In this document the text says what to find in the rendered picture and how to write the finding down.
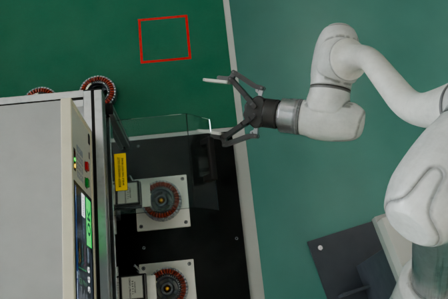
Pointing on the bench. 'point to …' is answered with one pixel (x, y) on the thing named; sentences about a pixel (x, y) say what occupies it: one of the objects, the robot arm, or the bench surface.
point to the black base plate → (197, 240)
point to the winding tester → (42, 198)
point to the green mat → (121, 37)
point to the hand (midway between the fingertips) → (205, 106)
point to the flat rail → (114, 250)
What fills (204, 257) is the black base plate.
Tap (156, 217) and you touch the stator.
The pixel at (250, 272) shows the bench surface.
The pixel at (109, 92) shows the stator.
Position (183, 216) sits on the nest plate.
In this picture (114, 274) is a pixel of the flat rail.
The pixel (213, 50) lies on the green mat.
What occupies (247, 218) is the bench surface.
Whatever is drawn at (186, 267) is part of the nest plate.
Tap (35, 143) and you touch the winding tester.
